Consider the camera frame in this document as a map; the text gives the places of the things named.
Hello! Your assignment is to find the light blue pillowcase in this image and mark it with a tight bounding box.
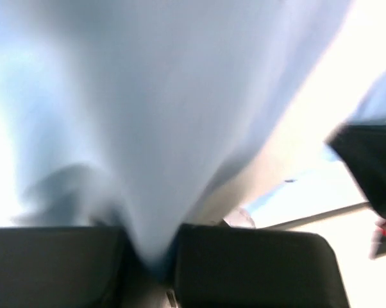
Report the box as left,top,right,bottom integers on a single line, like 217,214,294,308
0,0,386,283

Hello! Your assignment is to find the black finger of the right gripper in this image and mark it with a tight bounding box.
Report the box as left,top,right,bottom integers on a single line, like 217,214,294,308
329,124,386,218

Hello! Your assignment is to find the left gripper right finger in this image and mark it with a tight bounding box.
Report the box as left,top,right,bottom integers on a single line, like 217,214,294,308
174,225,349,308

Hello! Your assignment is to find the white pillow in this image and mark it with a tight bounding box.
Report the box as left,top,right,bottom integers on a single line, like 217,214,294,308
192,0,386,225

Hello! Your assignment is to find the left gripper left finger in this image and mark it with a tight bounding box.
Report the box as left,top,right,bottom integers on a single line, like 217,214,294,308
0,227,167,308

